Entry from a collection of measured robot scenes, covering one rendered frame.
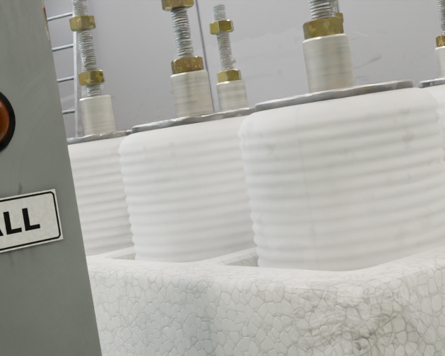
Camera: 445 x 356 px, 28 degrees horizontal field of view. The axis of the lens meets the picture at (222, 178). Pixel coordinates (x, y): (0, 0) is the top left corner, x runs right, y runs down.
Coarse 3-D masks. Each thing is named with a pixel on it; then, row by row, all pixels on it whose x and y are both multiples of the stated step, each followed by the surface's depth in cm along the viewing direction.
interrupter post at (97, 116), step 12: (96, 96) 60; (108, 96) 61; (84, 108) 61; (96, 108) 60; (108, 108) 61; (84, 120) 61; (96, 120) 60; (108, 120) 61; (84, 132) 61; (96, 132) 60
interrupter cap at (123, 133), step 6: (108, 132) 58; (114, 132) 58; (120, 132) 58; (126, 132) 58; (132, 132) 59; (72, 138) 58; (78, 138) 58; (84, 138) 58; (90, 138) 58; (96, 138) 58; (102, 138) 58
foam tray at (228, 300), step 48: (96, 288) 49; (144, 288) 44; (192, 288) 41; (240, 288) 38; (288, 288) 35; (336, 288) 33; (384, 288) 33; (432, 288) 35; (144, 336) 45; (192, 336) 42; (240, 336) 38; (288, 336) 36; (336, 336) 33; (384, 336) 33; (432, 336) 34
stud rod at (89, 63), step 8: (80, 0) 61; (80, 8) 61; (80, 32) 61; (88, 32) 61; (80, 40) 61; (88, 40) 61; (80, 48) 61; (88, 48) 61; (88, 56) 61; (88, 64) 61; (88, 88) 61; (96, 88) 61; (88, 96) 61
